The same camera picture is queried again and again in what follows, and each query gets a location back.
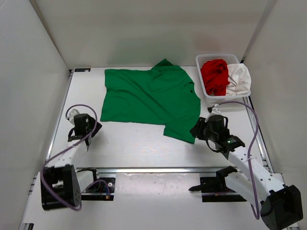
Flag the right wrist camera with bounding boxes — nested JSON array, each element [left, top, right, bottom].
[[207, 104, 222, 117]]

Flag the dark table label sticker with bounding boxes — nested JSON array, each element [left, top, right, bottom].
[[74, 68, 91, 72]]

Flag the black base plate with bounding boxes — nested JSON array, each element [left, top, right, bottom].
[[201, 185, 246, 203], [81, 173, 116, 201]]

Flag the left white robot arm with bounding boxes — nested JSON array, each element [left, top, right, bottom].
[[42, 110, 102, 209]]

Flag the white t shirt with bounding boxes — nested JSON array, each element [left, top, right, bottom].
[[226, 63, 251, 96]]

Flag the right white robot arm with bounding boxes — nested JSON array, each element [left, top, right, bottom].
[[189, 115, 303, 230]]

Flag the green t shirt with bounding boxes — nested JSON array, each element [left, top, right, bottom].
[[100, 59, 201, 144]]

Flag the white plastic basket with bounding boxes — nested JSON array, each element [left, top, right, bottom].
[[196, 53, 251, 104]]

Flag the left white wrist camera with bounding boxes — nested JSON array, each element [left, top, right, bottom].
[[66, 109, 80, 125]]

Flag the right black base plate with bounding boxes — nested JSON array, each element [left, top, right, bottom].
[[201, 185, 246, 203]]

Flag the red t shirt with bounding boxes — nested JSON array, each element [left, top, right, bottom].
[[201, 59, 230, 96]]

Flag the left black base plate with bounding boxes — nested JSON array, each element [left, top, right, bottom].
[[81, 173, 116, 201]]

